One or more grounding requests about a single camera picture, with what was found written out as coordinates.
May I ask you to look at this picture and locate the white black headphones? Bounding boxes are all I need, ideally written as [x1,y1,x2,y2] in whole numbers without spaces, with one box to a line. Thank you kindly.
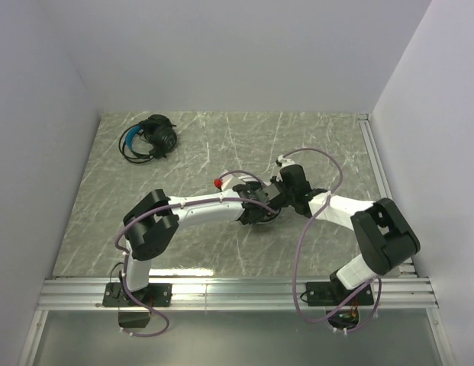
[234,175,281,225]

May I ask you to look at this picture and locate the black blue headphones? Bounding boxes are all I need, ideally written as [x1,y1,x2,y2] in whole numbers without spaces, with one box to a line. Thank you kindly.
[118,114,178,164]

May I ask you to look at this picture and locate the black headphone cable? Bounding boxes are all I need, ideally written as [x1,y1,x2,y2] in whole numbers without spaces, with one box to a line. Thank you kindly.
[118,125,163,165]

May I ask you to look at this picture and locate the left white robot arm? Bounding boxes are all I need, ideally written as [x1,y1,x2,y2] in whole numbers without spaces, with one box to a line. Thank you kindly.
[114,184,286,297]

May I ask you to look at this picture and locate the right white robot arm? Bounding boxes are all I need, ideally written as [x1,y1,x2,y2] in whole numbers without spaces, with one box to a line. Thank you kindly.
[273,159,421,304]

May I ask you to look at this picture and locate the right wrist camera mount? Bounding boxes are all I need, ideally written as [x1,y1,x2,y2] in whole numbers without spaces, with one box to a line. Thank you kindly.
[276,155,297,173]

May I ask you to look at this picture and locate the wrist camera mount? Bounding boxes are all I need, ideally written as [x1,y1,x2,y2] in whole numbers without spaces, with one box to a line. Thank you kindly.
[276,155,297,173]
[214,172,244,191]

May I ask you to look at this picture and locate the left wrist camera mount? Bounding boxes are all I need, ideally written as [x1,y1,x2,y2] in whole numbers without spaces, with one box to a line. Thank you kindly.
[214,172,244,191]

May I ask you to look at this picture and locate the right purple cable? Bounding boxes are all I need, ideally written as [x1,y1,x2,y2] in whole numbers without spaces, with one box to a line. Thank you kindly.
[282,147,382,325]

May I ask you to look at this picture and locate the purple cable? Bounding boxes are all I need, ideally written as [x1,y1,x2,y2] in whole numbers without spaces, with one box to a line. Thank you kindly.
[282,147,382,325]
[114,169,278,337]

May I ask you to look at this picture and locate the aluminium right side rail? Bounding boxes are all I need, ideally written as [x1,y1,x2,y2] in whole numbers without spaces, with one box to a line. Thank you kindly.
[358,114,418,278]

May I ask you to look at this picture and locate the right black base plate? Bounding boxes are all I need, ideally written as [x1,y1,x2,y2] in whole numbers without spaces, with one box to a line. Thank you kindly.
[300,281,375,307]

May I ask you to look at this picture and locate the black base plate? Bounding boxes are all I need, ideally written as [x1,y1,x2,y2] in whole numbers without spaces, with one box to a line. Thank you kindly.
[300,281,375,307]
[102,282,172,307]

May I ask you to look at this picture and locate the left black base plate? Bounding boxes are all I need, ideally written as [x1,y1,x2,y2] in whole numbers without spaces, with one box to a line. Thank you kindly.
[102,282,172,307]

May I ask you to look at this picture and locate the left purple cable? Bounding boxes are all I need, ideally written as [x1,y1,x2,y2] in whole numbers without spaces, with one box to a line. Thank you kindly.
[114,169,278,337]

